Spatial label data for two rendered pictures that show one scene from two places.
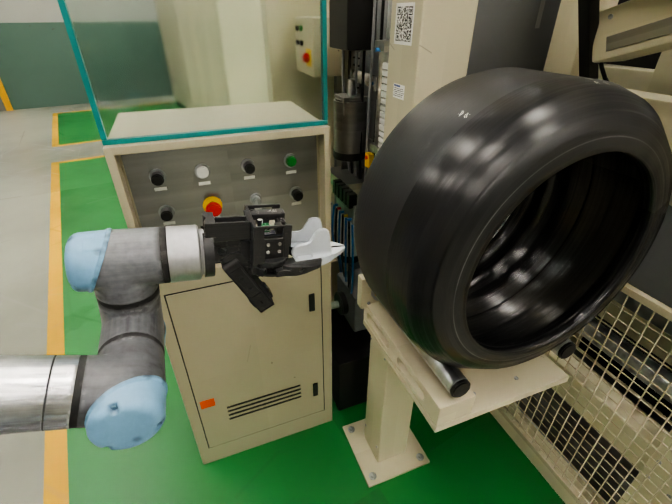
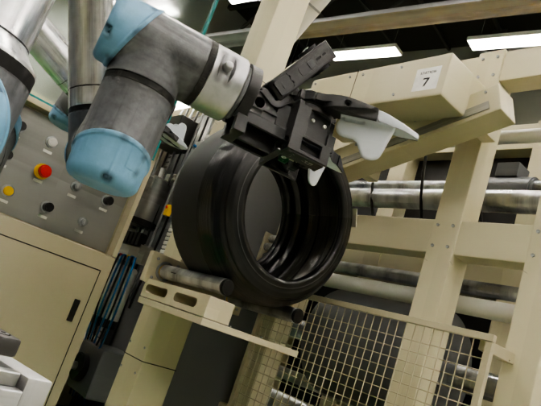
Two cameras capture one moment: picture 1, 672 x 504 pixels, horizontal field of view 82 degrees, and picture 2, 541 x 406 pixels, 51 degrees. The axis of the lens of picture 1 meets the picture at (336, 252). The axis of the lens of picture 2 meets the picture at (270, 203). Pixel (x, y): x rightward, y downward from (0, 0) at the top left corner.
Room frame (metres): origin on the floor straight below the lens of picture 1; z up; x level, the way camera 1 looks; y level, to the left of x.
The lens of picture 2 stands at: (-0.97, 0.15, 0.80)
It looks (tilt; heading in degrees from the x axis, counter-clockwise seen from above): 13 degrees up; 344
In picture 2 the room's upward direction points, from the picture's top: 19 degrees clockwise
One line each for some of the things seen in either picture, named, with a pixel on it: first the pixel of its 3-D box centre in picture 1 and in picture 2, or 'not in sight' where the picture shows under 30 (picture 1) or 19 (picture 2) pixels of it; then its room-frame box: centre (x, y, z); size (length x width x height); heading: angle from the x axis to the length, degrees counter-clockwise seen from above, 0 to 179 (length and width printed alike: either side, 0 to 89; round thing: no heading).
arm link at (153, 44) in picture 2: not in sight; (154, 51); (-0.39, 0.16, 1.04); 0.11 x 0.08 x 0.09; 96
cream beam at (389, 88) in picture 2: not in sight; (390, 104); (0.71, -0.64, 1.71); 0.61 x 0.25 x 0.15; 21
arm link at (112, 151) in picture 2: not in sight; (117, 138); (-0.37, 0.16, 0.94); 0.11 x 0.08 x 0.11; 6
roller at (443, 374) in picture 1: (415, 332); (193, 279); (0.67, -0.18, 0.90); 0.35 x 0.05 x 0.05; 21
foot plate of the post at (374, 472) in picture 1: (384, 443); not in sight; (0.95, -0.20, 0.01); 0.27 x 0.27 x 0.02; 21
